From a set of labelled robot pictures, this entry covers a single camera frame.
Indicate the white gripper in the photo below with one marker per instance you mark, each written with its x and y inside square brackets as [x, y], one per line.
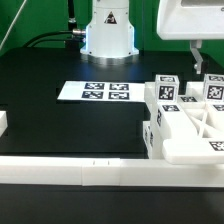
[193, 20]

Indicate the white chair back frame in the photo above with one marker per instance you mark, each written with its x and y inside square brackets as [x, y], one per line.
[188, 131]

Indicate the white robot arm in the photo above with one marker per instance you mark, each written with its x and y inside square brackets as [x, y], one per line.
[110, 35]

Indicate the white diagonal rod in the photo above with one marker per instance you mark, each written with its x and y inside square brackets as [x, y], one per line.
[2, 43]

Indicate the white U-shaped fence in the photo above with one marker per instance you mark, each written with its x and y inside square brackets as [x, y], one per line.
[82, 151]

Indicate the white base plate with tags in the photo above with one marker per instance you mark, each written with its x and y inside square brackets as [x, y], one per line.
[102, 91]

